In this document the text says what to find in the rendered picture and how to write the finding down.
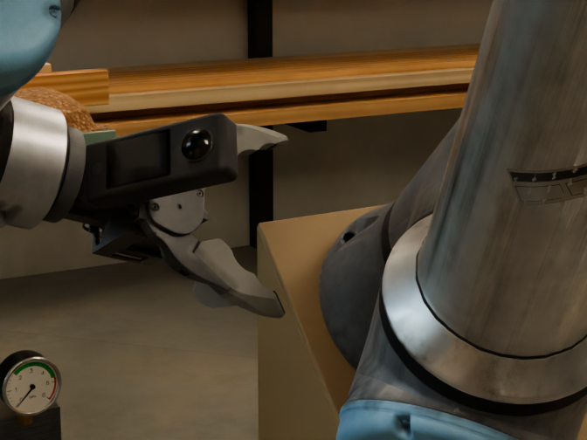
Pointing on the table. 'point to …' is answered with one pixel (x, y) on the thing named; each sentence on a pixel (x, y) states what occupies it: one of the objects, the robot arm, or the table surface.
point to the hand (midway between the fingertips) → (292, 223)
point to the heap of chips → (72, 111)
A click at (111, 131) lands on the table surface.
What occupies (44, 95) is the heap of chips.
